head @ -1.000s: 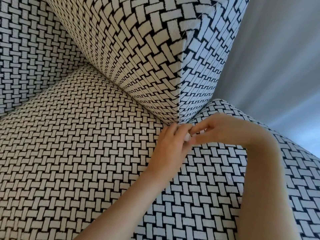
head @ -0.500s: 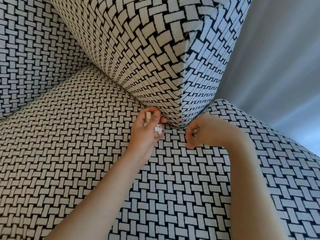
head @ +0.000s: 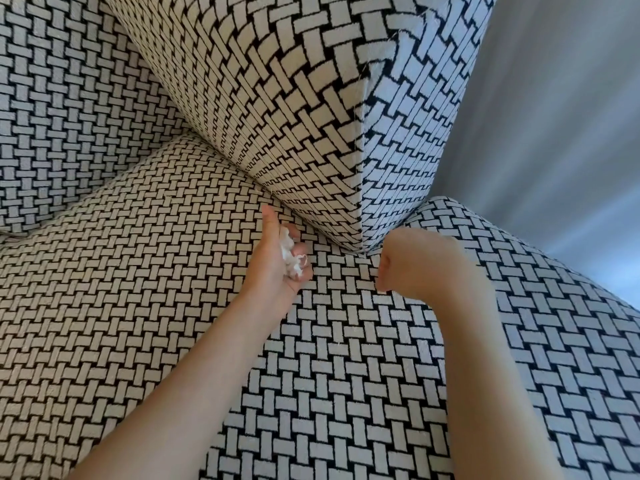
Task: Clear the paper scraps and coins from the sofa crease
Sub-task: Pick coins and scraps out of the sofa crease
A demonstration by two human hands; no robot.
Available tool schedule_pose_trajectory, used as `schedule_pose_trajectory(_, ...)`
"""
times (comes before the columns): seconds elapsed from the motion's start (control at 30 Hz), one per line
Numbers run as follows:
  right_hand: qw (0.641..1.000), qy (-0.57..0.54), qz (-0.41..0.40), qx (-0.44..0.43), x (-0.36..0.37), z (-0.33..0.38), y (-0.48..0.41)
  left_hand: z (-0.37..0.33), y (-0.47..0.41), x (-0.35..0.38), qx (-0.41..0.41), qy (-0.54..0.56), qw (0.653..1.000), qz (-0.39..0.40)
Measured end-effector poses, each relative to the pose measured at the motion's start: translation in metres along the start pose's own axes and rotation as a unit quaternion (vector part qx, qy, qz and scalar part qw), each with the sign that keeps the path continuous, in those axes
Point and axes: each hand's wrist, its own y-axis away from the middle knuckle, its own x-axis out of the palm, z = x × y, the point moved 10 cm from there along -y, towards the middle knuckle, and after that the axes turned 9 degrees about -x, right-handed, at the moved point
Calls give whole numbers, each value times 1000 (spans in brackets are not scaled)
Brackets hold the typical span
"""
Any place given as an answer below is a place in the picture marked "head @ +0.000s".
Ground woven pattern sofa seat cushion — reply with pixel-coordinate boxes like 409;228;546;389
0;132;640;480

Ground woven pattern sofa back cushion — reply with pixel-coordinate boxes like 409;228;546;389
0;0;195;241

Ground person's left forearm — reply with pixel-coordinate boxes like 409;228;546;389
65;287;287;480

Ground person's left hand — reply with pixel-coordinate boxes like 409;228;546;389
243;205;314;306

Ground person's right hand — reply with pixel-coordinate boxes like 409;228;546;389
375;227;477;301

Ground person's right forearm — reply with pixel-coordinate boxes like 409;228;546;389
425;275;567;480

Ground white paper scraps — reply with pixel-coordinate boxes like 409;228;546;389
277;227;307;282

